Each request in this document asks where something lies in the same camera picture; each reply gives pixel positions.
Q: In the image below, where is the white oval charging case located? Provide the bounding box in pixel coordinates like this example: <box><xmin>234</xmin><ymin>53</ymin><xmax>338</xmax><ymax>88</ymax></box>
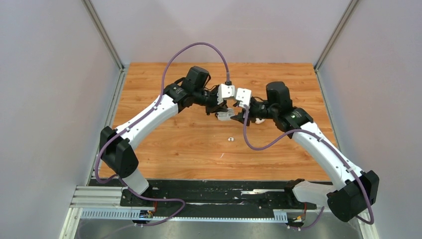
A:
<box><xmin>215</xmin><ymin>109</ymin><xmax>234</xmax><ymax>121</ymax></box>

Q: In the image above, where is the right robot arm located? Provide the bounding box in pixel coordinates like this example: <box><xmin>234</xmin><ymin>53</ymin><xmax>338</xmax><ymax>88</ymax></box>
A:
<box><xmin>222</xmin><ymin>82</ymin><xmax>379</xmax><ymax>225</ymax></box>

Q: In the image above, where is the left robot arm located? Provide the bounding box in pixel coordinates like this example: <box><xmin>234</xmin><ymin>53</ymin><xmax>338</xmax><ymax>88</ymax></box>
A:
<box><xmin>99</xmin><ymin>66</ymin><xmax>227</xmax><ymax>206</ymax></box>

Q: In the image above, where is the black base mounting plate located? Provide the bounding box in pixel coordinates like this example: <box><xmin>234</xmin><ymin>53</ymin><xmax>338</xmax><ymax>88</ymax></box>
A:
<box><xmin>88</xmin><ymin>178</ymin><xmax>333</xmax><ymax>219</ymax></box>

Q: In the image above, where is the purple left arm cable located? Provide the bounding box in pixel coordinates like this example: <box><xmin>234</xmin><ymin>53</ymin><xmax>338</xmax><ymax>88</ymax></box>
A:
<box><xmin>95</xmin><ymin>42</ymin><xmax>231</xmax><ymax>228</ymax></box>

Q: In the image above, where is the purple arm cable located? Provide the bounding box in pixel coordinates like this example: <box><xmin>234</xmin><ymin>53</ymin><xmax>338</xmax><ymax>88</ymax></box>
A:
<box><xmin>242</xmin><ymin>105</ymin><xmax>376</xmax><ymax>231</ymax></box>
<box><xmin>95</xmin><ymin>42</ymin><xmax>231</xmax><ymax>228</ymax></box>

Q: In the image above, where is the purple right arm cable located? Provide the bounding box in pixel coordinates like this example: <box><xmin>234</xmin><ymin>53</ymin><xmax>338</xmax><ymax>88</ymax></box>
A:
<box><xmin>242</xmin><ymin>105</ymin><xmax>376</xmax><ymax>231</ymax></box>

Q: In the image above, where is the aluminium frame rail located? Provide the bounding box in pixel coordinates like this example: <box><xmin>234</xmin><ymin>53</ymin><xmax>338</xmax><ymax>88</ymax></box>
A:
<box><xmin>60</xmin><ymin>180</ymin><xmax>379</xmax><ymax>239</ymax></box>

